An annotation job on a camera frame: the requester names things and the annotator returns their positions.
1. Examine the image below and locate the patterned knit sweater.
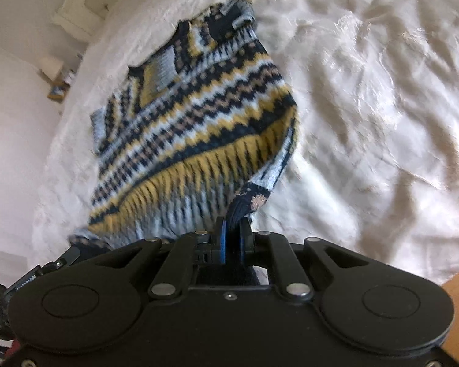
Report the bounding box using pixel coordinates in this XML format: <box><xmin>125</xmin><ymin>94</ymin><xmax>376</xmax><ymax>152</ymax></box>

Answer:
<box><xmin>69</xmin><ymin>0</ymin><xmax>297</xmax><ymax>250</ymax></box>

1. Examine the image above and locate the white satin bedspread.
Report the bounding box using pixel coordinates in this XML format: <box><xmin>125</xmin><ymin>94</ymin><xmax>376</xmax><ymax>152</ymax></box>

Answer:
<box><xmin>27</xmin><ymin>0</ymin><xmax>459</xmax><ymax>283</ymax></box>

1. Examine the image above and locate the bedside lamp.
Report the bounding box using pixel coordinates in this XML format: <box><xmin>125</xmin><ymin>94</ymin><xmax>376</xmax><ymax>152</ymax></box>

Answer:
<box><xmin>39</xmin><ymin>56</ymin><xmax>64</xmax><ymax>80</ymax></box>

